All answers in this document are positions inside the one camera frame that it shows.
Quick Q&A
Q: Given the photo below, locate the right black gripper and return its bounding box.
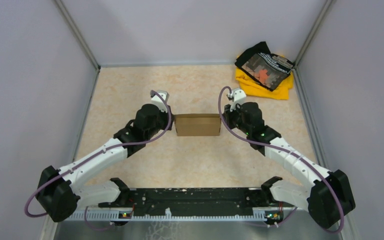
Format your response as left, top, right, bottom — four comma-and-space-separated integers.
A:
220, 101, 251, 136

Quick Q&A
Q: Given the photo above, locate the brown cardboard box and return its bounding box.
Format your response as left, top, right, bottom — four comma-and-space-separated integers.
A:
174, 113, 222, 137

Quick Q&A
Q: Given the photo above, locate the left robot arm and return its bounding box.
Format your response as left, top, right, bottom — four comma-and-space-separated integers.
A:
34, 103, 174, 223

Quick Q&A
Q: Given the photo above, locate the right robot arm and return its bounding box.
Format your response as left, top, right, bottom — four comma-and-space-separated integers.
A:
218, 102, 356, 233

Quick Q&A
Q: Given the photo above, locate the yellow folded cloth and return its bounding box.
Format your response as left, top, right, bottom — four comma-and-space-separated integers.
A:
234, 51, 295, 100

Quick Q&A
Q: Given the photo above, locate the black printed folded shirt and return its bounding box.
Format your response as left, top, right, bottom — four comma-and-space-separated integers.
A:
234, 41, 295, 92

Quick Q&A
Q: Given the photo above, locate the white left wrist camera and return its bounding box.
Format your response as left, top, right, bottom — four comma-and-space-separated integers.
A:
150, 90, 170, 113

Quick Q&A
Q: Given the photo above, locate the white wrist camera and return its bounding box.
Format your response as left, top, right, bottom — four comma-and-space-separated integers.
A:
226, 87, 247, 112
150, 90, 170, 113

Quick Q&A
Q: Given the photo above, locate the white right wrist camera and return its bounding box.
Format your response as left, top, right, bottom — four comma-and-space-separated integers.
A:
226, 87, 247, 112

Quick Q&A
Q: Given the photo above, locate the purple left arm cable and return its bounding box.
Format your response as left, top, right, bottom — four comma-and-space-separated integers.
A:
24, 90, 174, 232

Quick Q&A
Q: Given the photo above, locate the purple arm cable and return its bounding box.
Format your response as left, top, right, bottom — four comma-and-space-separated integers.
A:
218, 86, 345, 235
24, 90, 174, 232

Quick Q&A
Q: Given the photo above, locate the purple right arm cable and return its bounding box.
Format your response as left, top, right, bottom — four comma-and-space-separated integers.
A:
218, 86, 345, 235

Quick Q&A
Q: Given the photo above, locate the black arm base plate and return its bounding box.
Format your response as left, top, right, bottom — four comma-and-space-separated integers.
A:
98, 187, 280, 217

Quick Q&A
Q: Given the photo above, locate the aluminium front rail frame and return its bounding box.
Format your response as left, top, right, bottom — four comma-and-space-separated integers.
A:
47, 187, 349, 222

